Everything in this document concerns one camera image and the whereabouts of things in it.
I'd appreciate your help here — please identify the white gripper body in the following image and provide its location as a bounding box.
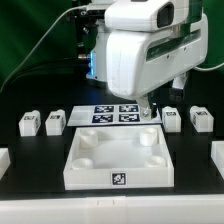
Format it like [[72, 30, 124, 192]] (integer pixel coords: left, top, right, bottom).
[[106, 14, 208, 100]]

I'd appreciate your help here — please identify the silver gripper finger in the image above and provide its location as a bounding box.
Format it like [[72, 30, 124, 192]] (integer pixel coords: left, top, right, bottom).
[[137, 95, 157, 120]]

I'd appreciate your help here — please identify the white square tabletop part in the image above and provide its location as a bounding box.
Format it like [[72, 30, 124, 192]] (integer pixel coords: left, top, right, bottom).
[[63, 125, 174, 190]]

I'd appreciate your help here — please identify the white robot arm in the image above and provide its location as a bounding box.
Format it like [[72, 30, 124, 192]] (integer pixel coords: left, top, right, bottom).
[[86, 0, 208, 120]]

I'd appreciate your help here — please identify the white sheet with tag markers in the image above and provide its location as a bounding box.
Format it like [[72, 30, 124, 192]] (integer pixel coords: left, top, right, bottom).
[[68, 104, 161, 127]]

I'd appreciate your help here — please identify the white right obstacle block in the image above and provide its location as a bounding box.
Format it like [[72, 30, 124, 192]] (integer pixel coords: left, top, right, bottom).
[[211, 141, 224, 179]]

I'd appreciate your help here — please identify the white obstacle block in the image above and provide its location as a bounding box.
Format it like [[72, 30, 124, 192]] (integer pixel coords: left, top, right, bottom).
[[0, 148, 11, 180], [211, 141, 224, 179]]

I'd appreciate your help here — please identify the white left obstacle block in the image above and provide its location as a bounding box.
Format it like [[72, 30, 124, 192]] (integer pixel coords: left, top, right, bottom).
[[0, 148, 11, 180]]

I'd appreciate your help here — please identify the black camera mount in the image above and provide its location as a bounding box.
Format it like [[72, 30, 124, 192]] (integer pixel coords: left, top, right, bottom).
[[67, 0, 106, 60]]

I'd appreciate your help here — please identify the grey camera cable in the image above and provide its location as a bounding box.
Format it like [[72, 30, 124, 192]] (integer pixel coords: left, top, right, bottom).
[[0, 5, 88, 93]]

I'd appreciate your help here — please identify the white front fence rail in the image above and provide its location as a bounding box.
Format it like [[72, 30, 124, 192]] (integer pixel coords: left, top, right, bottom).
[[0, 195, 224, 224]]

